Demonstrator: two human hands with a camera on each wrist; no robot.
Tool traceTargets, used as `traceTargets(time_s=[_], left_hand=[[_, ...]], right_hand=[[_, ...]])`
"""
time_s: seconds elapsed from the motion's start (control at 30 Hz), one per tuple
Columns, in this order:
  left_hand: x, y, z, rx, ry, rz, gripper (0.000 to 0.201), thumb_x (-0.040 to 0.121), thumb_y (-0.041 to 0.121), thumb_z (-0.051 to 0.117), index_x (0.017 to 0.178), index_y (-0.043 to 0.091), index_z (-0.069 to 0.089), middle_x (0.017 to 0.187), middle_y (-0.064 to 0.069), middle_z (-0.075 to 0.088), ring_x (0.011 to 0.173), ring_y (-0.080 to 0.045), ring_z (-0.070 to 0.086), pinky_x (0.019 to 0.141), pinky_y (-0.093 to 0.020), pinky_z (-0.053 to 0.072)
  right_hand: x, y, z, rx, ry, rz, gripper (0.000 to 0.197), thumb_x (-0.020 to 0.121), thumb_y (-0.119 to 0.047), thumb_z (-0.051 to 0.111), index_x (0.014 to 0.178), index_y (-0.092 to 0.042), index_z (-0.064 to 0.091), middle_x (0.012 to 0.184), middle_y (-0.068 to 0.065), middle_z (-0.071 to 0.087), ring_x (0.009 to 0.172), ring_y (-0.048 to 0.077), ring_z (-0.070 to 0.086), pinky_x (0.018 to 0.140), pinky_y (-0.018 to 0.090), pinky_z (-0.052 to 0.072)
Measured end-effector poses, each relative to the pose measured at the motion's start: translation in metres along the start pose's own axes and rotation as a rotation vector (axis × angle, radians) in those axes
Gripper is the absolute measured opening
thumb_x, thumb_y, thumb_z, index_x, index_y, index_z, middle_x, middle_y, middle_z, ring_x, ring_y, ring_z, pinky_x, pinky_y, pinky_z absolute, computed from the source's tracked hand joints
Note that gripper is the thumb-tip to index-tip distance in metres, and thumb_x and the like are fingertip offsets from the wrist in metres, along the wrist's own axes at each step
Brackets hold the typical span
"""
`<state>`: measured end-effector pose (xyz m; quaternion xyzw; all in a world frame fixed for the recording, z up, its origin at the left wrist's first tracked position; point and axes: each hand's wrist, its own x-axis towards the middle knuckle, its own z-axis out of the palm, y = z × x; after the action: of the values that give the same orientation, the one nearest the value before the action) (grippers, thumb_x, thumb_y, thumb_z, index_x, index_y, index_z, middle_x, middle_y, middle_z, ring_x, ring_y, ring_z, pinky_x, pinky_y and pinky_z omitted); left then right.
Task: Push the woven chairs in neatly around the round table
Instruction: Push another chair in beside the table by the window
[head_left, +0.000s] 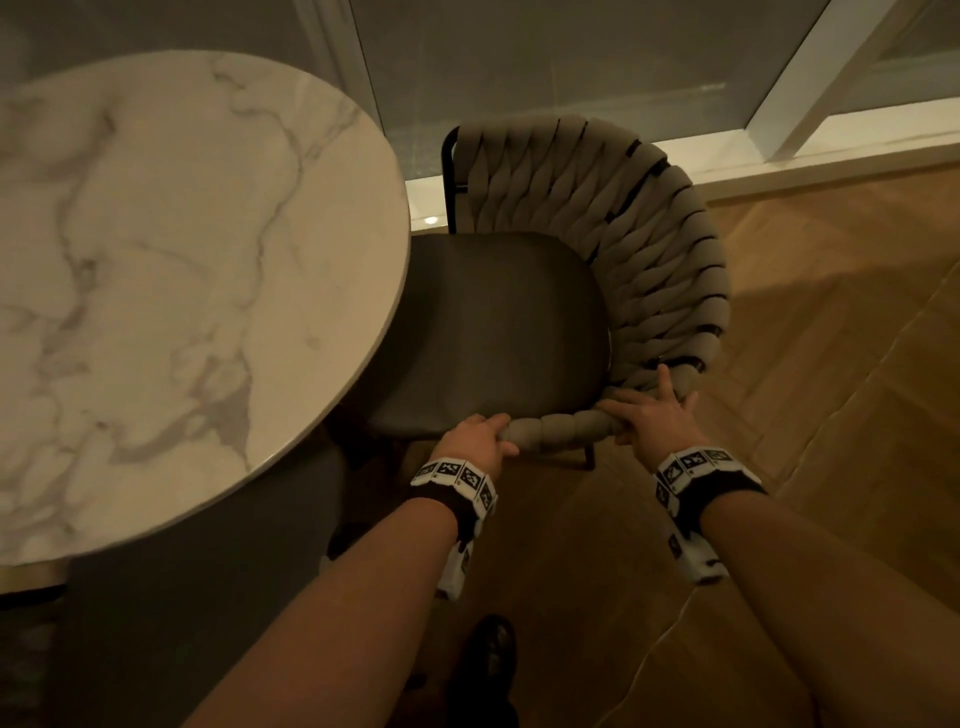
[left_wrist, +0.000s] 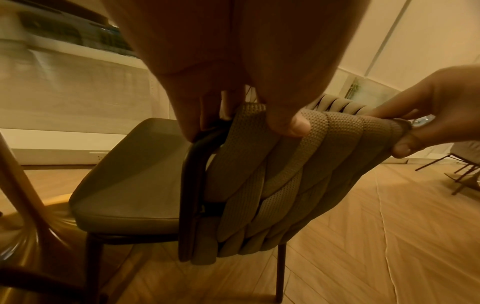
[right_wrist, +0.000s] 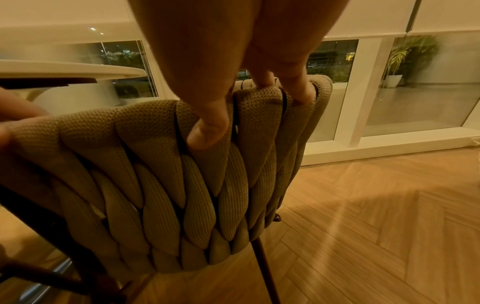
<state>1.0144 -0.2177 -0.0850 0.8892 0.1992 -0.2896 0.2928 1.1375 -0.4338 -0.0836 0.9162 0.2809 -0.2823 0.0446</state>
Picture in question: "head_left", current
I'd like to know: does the person's right hand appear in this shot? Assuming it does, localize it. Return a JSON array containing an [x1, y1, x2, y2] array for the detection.
[[595, 363, 710, 474]]

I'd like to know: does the person's left hand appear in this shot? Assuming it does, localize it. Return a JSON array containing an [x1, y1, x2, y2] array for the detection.
[[432, 413, 521, 481]]

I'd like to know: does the woven rope armchair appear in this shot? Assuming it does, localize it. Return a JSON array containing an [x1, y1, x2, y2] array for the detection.
[[358, 114, 732, 472]]

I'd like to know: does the person's left forearm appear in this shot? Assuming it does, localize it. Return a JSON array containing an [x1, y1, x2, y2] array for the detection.
[[182, 496, 460, 728]]

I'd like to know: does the person's right forearm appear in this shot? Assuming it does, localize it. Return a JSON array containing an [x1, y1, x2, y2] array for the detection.
[[699, 489, 960, 728]]

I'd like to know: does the left wrist marker band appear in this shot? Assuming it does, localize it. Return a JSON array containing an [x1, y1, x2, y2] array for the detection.
[[409, 457, 499, 603]]

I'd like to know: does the wrist marker band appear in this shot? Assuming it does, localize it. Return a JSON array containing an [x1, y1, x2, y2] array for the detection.
[[654, 447, 768, 586], [409, 457, 499, 603]]

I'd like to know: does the right wrist marker band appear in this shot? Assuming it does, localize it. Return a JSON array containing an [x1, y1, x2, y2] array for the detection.
[[654, 447, 768, 586]]

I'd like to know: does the person's black shoe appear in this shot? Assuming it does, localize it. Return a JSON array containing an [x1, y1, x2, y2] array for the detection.
[[448, 613, 520, 728]]

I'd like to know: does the round marble table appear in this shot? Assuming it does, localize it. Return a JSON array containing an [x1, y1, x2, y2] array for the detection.
[[0, 49, 412, 728]]

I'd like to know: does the white window frame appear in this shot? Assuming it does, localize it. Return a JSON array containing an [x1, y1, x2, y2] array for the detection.
[[294, 0, 960, 202]]

